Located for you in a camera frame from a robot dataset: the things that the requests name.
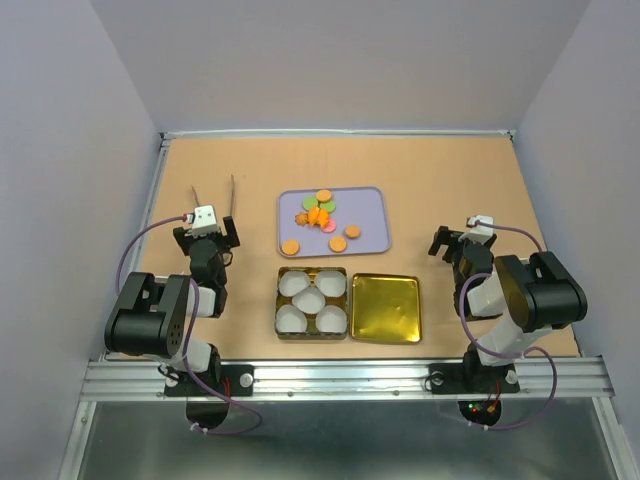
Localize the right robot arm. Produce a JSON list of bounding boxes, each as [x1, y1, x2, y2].
[[425, 219, 588, 394]]

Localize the green round cookie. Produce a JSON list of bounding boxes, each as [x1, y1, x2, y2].
[[319, 200, 336, 213], [302, 196, 319, 211]]

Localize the tan round cookie right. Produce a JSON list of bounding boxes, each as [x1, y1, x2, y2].
[[344, 225, 361, 239]]

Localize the tan round cookie bottom-middle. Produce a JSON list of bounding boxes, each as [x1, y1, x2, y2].
[[329, 236, 348, 253]]

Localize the tan round cookie bottom-left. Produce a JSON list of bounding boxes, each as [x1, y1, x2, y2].
[[281, 239, 300, 256]]

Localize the gold tin lid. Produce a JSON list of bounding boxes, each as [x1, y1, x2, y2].
[[350, 273, 422, 344]]

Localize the lavender plastic tray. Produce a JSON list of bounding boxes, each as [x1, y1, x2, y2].
[[277, 186, 392, 258]]

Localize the metal tongs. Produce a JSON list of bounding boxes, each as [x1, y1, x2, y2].
[[190, 174, 236, 216]]

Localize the white paper cup bottom-left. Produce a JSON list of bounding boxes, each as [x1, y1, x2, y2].
[[275, 304, 307, 334]]

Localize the white paper cup top-left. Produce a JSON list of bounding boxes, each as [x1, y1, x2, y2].
[[278, 270, 311, 297]]

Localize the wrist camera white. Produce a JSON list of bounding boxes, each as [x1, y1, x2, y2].
[[459, 215, 494, 245], [187, 205, 221, 237]]

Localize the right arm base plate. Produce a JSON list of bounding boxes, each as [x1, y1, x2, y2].
[[428, 363, 520, 395]]

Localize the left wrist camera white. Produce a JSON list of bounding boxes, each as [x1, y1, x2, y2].
[[187, 205, 221, 237]]

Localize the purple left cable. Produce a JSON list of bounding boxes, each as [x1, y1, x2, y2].
[[115, 213, 264, 436]]

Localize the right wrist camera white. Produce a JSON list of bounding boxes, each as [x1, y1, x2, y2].
[[459, 215, 494, 245]]

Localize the gold cookie tin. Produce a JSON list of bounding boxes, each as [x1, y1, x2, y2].
[[274, 267, 349, 341]]

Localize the aluminium frame rail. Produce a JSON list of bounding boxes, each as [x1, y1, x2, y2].
[[80, 357, 615, 403]]

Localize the white paper cup top-right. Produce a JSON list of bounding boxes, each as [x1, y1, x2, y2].
[[314, 270, 347, 298]]

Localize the orange fish cookie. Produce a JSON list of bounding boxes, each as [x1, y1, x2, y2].
[[317, 209, 330, 228], [307, 205, 322, 226]]

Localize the pink round cookie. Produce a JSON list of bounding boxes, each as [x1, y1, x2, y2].
[[321, 219, 336, 233]]

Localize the white paper cup bottom-right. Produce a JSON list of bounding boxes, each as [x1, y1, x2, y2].
[[315, 305, 348, 334]]

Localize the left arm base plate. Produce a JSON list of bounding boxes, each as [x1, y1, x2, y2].
[[158, 364, 254, 398]]

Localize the tan round cookie top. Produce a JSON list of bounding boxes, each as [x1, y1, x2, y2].
[[315, 189, 333, 203]]

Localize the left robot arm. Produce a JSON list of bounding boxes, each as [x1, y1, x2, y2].
[[104, 206, 240, 394]]

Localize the swirl butter cookie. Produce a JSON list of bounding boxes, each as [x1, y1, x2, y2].
[[295, 212, 309, 226]]

